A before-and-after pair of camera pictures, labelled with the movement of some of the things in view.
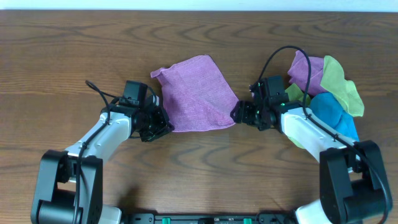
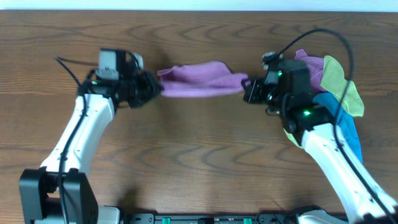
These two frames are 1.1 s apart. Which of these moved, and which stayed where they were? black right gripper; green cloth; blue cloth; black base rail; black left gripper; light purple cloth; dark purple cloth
Moved: light purple cloth; black right gripper; black left gripper
Stayed: blue cloth; green cloth; dark purple cloth; black base rail
